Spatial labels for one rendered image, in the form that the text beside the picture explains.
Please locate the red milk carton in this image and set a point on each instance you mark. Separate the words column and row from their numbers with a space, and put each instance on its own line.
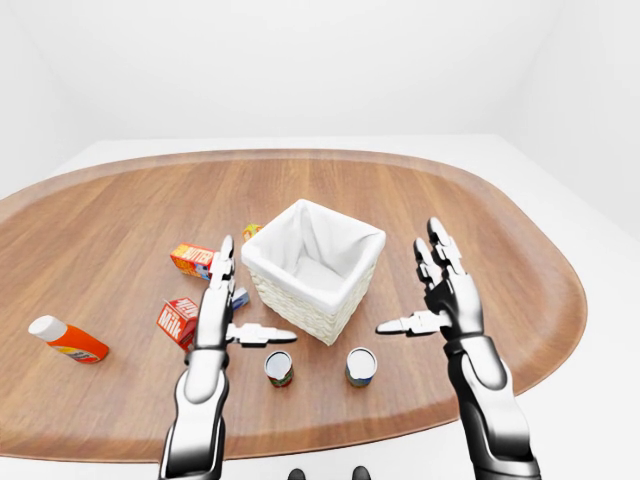
column 176, row 320

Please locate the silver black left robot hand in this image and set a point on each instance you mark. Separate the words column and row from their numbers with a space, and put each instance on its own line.
column 212, row 315

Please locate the orange bottle with white cap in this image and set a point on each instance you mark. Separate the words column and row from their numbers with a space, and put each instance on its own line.
column 67, row 340

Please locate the orange butter box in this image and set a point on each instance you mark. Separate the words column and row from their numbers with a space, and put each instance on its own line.
column 191, row 260

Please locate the blue label tin can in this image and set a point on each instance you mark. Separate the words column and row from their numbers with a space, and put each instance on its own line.
column 360, row 367

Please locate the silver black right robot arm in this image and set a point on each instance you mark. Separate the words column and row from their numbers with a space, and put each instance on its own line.
column 490, row 405

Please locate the small orange yellow box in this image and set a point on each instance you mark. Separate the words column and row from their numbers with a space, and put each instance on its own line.
column 251, row 231

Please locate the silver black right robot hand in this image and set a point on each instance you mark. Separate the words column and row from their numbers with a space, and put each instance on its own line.
column 457, row 307

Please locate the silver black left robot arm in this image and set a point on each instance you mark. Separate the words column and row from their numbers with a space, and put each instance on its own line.
column 199, row 405

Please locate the small dark rounded shape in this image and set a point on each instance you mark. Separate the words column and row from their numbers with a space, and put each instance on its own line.
column 297, row 473
column 361, row 472

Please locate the small blue white box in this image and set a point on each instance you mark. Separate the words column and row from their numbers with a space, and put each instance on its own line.
column 241, row 298

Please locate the red label tin can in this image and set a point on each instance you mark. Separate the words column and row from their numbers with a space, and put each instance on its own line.
column 279, row 369

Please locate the white woven basket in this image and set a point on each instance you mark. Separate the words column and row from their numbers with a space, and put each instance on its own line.
column 312, row 270

